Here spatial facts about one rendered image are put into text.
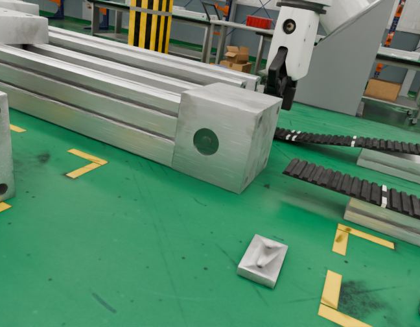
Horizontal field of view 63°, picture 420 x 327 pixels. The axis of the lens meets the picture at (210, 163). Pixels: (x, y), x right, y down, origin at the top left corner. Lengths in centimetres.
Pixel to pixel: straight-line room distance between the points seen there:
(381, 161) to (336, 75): 38
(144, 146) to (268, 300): 24
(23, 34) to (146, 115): 29
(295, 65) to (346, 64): 39
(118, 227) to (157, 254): 5
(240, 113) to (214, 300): 19
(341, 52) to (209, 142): 58
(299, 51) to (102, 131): 30
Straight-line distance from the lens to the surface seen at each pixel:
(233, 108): 36
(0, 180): 34
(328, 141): 58
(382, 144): 58
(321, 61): 91
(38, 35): 65
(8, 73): 58
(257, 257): 29
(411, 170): 58
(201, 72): 58
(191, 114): 38
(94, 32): 707
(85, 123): 48
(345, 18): 100
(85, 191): 36
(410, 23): 811
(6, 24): 62
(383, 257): 36
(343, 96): 91
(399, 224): 41
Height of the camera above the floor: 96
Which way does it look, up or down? 24 degrees down
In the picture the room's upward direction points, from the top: 10 degrees clockwise
